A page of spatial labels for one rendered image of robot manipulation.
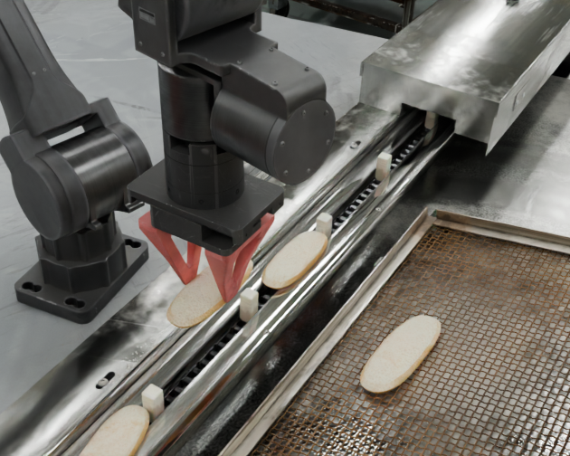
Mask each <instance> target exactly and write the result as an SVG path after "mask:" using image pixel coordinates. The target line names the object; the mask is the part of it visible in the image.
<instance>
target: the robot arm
mask: <svg viewBox="0 0 570 456"><path fill-rule="evenodd" d="M266 4H267V0H119V3H118V7H119V8H120V9H121V10H122V11H123V12H124V13H126V14H127V15H128V16H129V17H130V18H131V19H132V20H133V29H134V39H135V49H136V51H138V52H141V53H143V54H145V55H146V56H148V57H150V58H152V59H154V60H156V61H157V72H158V84H159V96H160V108H161V119H162V131H163V143H164V155H165V158H164V159H162V160H161V161H160V162H158V163H157V164H155V165H154V166H153V165H152V162H151V158H150V156H149V154H148V152H147V149H146V147H145V145H144V143H143V142H142V140H141V139H140V137H139V136H138V134H137V133H136V132H135V131H134V130H133V129H132V128H131V127H130V126H129V125H128V124H126V123H124V122H122V121H121V120H120V119H119V116H118V115H117V113H116V111H115V110H114V108H113V106H112V104H111V102H110V100H109V98H108V97H105V98H101V99H98V100H94V101H93V102H90V103H88V101H87V100H86V98H85V96H84V95H83V94H82V93H81V92H80V91H79V90H77V88H76V87H75V86H74V85H73V83H72V82H71V80H70V79H69V78H68V77H67V75H66V74H65V72H64V71H63V69H62V68H61V66H60V64H59V63H58V62H57V61H56V59H55V58H54V56H53V54H52V52H51V50H50V48H49V46H48V45H47V43H46V41H45V40H44V38H43V35H42V33H41V32H40V30H39V28H38V26H37V24H36V22H35V21H34V19H33V17H32V15H31V13H30V11H29V9H28V7H27V5H26V3H25V2H24V0H0V102H1V104H2V107H3V109H4V112H5V116H6V120H7V123H8V127H9V134H10V135H8V136H6V137H4V138H2V139H1V140H0V155H1V157H2V158H3V160H4V162H5V164H6V166H7V167H8V169H9V171H10V173H11V179H12V185H13V189H14V193H15V196H16V198H17V201H18V203H19V205H20V206H21V208H22V210H23V212H24V214H25V216H26V218H27V219H28V221H29V222H30V223H31V225H32V226H33V228H34V229H35V230H36V231H37V232H38V233H39V235H37V236H35V237H34V238H35V243H36V248H37V252H38V258H39V261H38V262H36V263H35V264H34V266H33V267H32V268H31V269H30V270H29V271H28V272H26V273H25V275H23V276H22V277H21V278H20V279H19V280H18V281H17V282H16V283H15V284H14V289H15V294H16V297H17V300H18V301H19V302H21V303H23V304H26V305H28V306H31V307H34V308H36V309H40V310H43V311H45V312H48V313H51V314H53V315H55V316H58V317H61V318H65V319H68V320H69V321H72V322H75V323H78V324H88V323H90V322H91V321H92V320H93V319H95V318H96V317H97V315H98V314H99V313H100V312H101V311H102V310H103V309H104V308H105V307H106V305H107V304H108V303H109V302H110V301H111V300H112V299H113V298H114V297H115V295H116V294H117V293H118V292H119V291H120V290H121V289H122V288H123V287H124V286H125V284H126V283H127V282H128V281H129V280H130V279H131V278H132V277H133V276H134V274H135V273H136V272H137V271H138V270H139V269H140V268H141V267H142V266H143V264H144V263H145V262H146V261H147V260H148V258H149V253H148V244H147V242H146V241H144V240H140V239H138V238H135V237H132V236H129V235H126V234H124V233H122V232H121V230H120V228H119V224H118V222H117V221H116V220H115V212H114V211H120V212H124V213H128V214H130V213H132V212H134V211H136V210H137V209H139V208H140V207H142V206H144V205H145V203H146V204H150V210H149V211H148V212H147V213H145V214H144V215H142V216H141V217H140V218H139V219H138V227H139V229H140V230H141V231H142V233H143V234H145V235H146V237H147V238H148V239H149V240H150V241H151V242H152V243H153V244H154V246H155V247H156V248H157V249H158V250H159V252H160V253H161V254H162V255H163V256H164V257H165V258H166V260H167V261H168V262H169V264H170V265H171V267H172V268H173V270H174V271H175V272H176V274H177V276H178V277H179V278H180V280H181V281H182V282H183V283H184V284H185V285H187V284H188V283H189V282H190V281H191V280H193V279H194V278H195V277H196V275H197V271H198V266H199V261H200V257H201V250H202V247H203V248H204V255H205V257H206V259H207V261H208V264H209V266H210V269H211V272H212V274H213V276H214V280H215V282H216V285H217V287H218V290H219V291H220V294H221V296H222V298H223V301H224V302H226V303H228V302H229V301H230V300H231V299H232V298H233V297H234V296H235V295H236V294H237V293H238V290H239V288H240V286H241V283H242V279H243V276H244V274H245V272H246V269H247V267H248V264H249V262H250V260H251V258H252V256H253V254H254V253H255V251H256V250H257V248H258V247H259V245H260V243H261V241H262V239H263V238H264V236H265V235H266V233H267V232H268V231H269V229H270V228H271V225H272V224H273V222H274V220H275V213H276V212H277V211H278V210H279V209H281V207H282V206H283V205H284V188H283V187H282V186H280V185H276V184H273V183H271V182H268V181H266V180H263V179H260V178H258V177H255V176H251V175H248V174H245V173H244V161H245V162H246V163H248V164H250V165H252V166H254V167H256V168H258V169H260V170H261V171H262V172H264V173H266V174H268V175H269V176H272V177H274V178H276V179H277V180H279V181H281V182H282V183H284V184H286V185H296V184H299V183H302V182H304V181H305V180H307V179H308V178H310V177H311V176H312V175H313V174H314V173H315V172H316V171H317V170H318V169H319V168H320V166H321V165H322V164H323V162H324V160H325V159H326V157H327V155H328V152H329V150H330V149H331V146H332V143H333V140H334V136H335V132H336V117H335V113H334V110H333V109H332V107H331V106H330V105H329V104H328V103H327V101H326V99H327V86H326V83H325V80H324V78H323V77H322V75H321V74H320V73H319V72H318V71H315V70H314V69H312V68H310V67H309V66H307V65H306V64H304V63H302V62H299V61H297V60H296V59H294V58H292V57H290V56H289V55H287V54H286V53H284V52H281V51H279V50H278V42H276V41H274V40H272V39H270V38H268V37H265V36H263V35H261V34H258V33H257V32H260V31H261V6H262V5H266ZM79 126H82V127H83V129H84V131H85V132H83V133H81V134H79V135H77V136H74V137H72V138H68V139H66V140H64V141H62V142H60V143H58V144H55V145H53V146H50V144H49V142H48V140H49V139H52V138H56V137H58V136H60V135H62V134H64V133H67V132H69V131H71V130H73V129H75V128H77V127H79ZM172 235H174V236H176V237H178V238H181V239H183V240H185V241H187V262H186V263H185V260H184V259H183V257H182V255H181V253H180V252H179V250H178V249H177V247H176V245H175V243H174V241H173V239H172V237H171V236H172ZM234 263H235V265H234ZM233 265H234V269H233ZM232 274H233V275H232Z"/></svg>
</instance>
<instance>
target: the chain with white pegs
mask: <svg viewBox="0 0 570 456"><path fill-rule="evenodd" d="M442 117H443V116H442V115H439V114H436V113H433V112H430V111H427V113H426V119H425V124H424V127H423V128H422V129H421V130H420V131H419V133H417V134H416V135H415V136H414V137H413V138H412V139H411V140H410V142H408V143H407V144H406V145H405V146H404V147H403V148H402V151H400V152H399V153H398V154H397V155H396V156H395V157H394V158H393V160H392V156H391V155H389V154H386V153H384V152H382V153H381V154H380V155H379V156H378V157H377V163H376V171H375V177H374V179H373V180H372V181H371V182H370V183H369V184H368V185H367V186H366V187H365V188H364V189H363V191H361V192H360V193H359V194H358V195H357V196H356V197H355V198H354V199H353V202H350V203H349V204H348V205H347V207H346V208H345V209H344V210H343V211H342V213H340V214H339V215H338V216H337V217H336V218H335V219H334V220H333V221H332V216H331V215H329V214H325V213H321V214H320V215H319V216H318V217H317V220H316V231H317V232H320V233H323V234H325V235H326V236H327V238H328V237H329V236H330V235H331V234H332V233H333V232H334V231H335V229H337V228H338V226H339V225H340V224H342V223H343V222H344V221H345V220H346V218H347V217H348V216H349V215H350V214H351V213H352V212H353V211H354V210H355V209H356V208H357V207H358V206H359V205H360V204H361V203H362V202H363V201H364V200H365V199H366V197H367V196H368V195H369V194H370V193H371V192H372V191H373V190H374V189H375V188H376V187H377V186H378V185H379V184H380V183H381V182H382V181H383V180H384V178H385V177H386V176H387V175H388V174H389V173H390V172H391V171H392V170H393V169H394V168H395V167H396V166H397V165H398V164H399V163H400V161H401V160H402V159H403V158H404V157H405V156H406V155H407V154H408V153H409V152H410V151H411V150H412V149H413V148H414V147H415V146H416V145H417V143H418V142H419V141H420V140H421V139H422V138H423V137H424V136H425V135H426V134H427V133H428V132H429V131H430V130H431V129H432V128H433V127H434V125H435V124H436V123H437V122H438V121H439V120H440V119H441V118H442ZM350 211H351V212H350ZM277 291H278V290H275V289H272V288H269V287H268V288H267V290H265V291H264V292H263V293H262V294H261V295H260V297H259V298H258V292H257V291H255V290H252V289H249V288H246V289H245V290H244V291H243V292H242V293H241V294H240V317H238V321H235V322H234V323H233V324H232V325H231V326H230V327H229V328H228V329H227V330H226V331H225V332H224V333H223V334H222V337H219V338H218V339H217V340H216V341H215V342H214V343H213V344H212V345H211V346H210V348H209V349H208V350H207V351H206V352H205V355H202V356H201V357H200V358H199V359H198V360H197V361H196V362H195V363H194V364H193V365H192V366H191V367H190V368H189V369H188V373H187V372H185V373H184V374H183V376H182V377H181V378H180V379H179V380H178V381H177V382H176V383H175V384H174V385H173V386H172V387H171V388H170V391H169V392H168V391H167V392H166V393H165V394H164V395H163V390H162V389H160V388H159V387H157V386H155V385H149V386H148V387H147V388H146V389H145V390H144V391H143V392H142V403H143V408H145V409H147V411H148V413H149V425H150V424H151V423H152V422H154V421H155V420H156V418H157V417H158V416H159V415H160V414H161V413H162V412H164V410H165V409H166V408H165V405H166V404H167V405H170V404H171V403H172V402H173V401H174V400H175V398H174V396H175V395H177V396H179V395H180V394H181V392H182V391H183V390H184V388H182V387H183V386H184V385H185V386H188V385H189V384H190V383H191V382H192V381H193V379H192V377H193V376H194V377H197V376H198V374H199V373H200V372H201V371H202V370H200V368H201V367H203V368H205V367H206V366H207V365H208V364H209V363H210V362H211V361H209V359H210V358H211V359H214V357H215V356H216V355H217V354H218V352H217V351H218V349H219V350H222V349H223V348H224V347H225V346H226V345H227V344H225V342H226V341H227V342H230V341H231V340H232V338H233V337H234V335H233V334H234V333H235V334H237V333H238V332H239V331H240V330H241V329H242V327H241V325H243V326H245V325H246V324H247V323H248V322H249V320H250V319H251V318H252V317H253V316H254V315H255V314H256V313H257V312H258V310H260V309H261V308H262V307H263V306H264V305H265V304H263V302H267V301H268V300H269V299H270V298H271V295H274V294H275V293H276V292H277Z"/></svg>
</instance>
